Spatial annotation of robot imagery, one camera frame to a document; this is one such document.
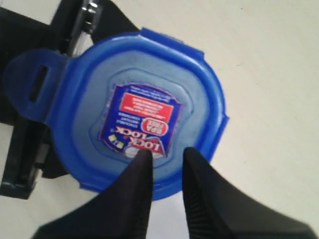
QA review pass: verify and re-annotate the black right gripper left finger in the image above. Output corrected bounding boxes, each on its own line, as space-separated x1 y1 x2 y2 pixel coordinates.
33 150 153 239

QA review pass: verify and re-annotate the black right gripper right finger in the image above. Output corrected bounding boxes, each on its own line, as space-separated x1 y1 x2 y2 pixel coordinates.
182 147 317 239

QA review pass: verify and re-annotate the blue container lid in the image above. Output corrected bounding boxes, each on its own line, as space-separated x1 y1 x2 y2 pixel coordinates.
2 28 228 200

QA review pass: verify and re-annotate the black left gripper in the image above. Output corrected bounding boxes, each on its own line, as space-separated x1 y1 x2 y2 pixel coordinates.
0 0 138 199

